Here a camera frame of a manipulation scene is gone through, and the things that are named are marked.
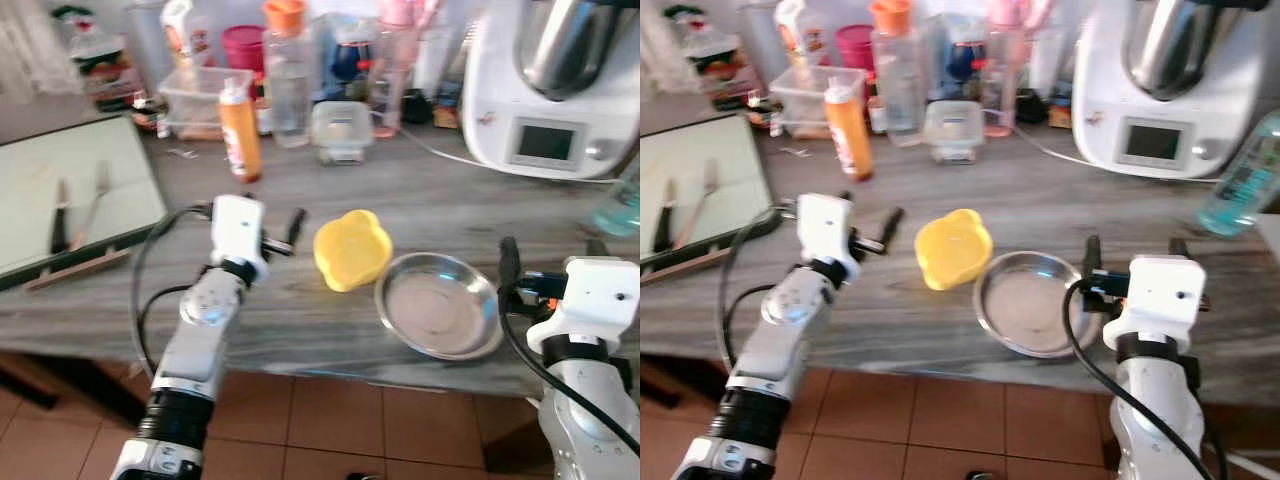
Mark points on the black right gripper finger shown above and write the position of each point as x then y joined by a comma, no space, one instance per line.
595,249
1092,260
509,262
1179,248

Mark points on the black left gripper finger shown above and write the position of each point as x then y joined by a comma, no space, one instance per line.
890,225
297,225

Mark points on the round steel plate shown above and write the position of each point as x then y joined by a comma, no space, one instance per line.
438,310
1025,305

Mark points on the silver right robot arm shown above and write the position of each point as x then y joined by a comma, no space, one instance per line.
585,410
1150,410

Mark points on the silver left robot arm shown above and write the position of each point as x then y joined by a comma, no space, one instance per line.
775,345
200,340

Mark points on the yellow plastic bowl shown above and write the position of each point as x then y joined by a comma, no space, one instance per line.
952,250
350,250

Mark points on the brown wooden stick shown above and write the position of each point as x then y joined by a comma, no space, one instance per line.
685,262
75,270

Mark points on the orange squeeze bottle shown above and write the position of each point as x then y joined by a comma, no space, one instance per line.
240,135
850,135

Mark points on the small clear lidded container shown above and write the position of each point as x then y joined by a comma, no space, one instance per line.
341,130
953,130

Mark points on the metal fork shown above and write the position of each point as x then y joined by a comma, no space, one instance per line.
697,205
90,205

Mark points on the pale green dark-rimmed tray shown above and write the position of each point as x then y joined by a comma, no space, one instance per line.
90,190
700,180

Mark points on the clear bottle with orange cap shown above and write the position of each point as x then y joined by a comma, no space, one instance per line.
897,80
288,80

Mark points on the clear plastic storage box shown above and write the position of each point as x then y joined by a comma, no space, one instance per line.
800,100
195,100

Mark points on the dark blue container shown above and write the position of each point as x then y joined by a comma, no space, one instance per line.
962,65
350,65

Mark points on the white kitchen cooking machine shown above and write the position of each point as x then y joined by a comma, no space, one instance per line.
1105,90
500,90

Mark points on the magenta lidded jar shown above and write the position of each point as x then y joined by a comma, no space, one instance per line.
856,48
243,48

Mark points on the pink clear bottle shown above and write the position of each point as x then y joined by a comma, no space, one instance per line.
395,70
1005,70

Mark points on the white bottle with orange label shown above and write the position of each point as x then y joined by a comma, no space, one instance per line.
188,35
802,35

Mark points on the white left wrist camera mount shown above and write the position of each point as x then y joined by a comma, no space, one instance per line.
825,228
238,230

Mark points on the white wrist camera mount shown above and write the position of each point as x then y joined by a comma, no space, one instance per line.
825,228
238,230
595,300
1160,300

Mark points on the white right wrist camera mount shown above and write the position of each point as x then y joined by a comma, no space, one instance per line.
1160,300
595,300

